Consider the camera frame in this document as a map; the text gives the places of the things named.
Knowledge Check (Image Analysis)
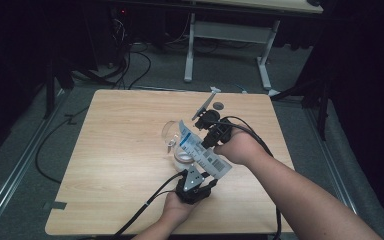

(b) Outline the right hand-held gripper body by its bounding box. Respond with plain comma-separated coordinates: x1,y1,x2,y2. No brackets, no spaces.
191,92,234,145

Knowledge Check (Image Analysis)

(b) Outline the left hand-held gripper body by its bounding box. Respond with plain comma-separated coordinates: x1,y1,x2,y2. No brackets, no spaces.
175,168,212,205

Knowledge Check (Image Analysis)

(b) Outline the white and blue pouch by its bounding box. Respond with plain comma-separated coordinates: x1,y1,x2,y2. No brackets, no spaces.
178,119,233,179

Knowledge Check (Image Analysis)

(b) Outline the clear glass jar with lid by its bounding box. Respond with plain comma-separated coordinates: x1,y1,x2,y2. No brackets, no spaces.
161,120,198,173

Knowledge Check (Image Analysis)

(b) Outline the person's left hand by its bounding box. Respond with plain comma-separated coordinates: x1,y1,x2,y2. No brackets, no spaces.
162,192,199,224

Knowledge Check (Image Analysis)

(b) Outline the person's right hand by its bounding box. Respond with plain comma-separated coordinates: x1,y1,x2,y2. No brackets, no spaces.
213,128,269,167

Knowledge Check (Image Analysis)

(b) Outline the black metal stand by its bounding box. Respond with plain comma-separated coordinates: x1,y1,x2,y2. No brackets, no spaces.
273,76,331,141
43,59,75,120

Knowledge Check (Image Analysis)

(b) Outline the grey tape strip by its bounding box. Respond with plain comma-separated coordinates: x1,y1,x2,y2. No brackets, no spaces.
43,200,68,211

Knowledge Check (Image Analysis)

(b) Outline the right hand-held gripper black cable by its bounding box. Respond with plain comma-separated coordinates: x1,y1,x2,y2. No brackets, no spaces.
218,115,283,240

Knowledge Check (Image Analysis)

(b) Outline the hand-held gripper black cable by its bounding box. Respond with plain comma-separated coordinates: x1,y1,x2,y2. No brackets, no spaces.
109,170,188,240
218,115,283,240

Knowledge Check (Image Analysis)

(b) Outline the left hand-held gripper black cable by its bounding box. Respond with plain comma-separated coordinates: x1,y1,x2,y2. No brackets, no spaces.
109,170,188,240

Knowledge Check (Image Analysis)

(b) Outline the looped black floor cable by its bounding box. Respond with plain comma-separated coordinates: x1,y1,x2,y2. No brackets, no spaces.
128,49,152,90

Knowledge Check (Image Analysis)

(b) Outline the white metal frame desk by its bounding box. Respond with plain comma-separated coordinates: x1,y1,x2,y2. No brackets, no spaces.
183,0,324,98

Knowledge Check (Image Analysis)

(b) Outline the metal floor rail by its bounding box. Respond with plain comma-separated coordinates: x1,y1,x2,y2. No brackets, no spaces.
304,106,359,216
0,89,69,234

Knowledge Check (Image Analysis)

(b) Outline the bundle of dark cables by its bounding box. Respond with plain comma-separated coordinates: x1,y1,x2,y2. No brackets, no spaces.
108,16,132,90

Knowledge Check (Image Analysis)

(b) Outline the long black floor cable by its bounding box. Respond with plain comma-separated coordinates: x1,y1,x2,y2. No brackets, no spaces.
35,106,91,184

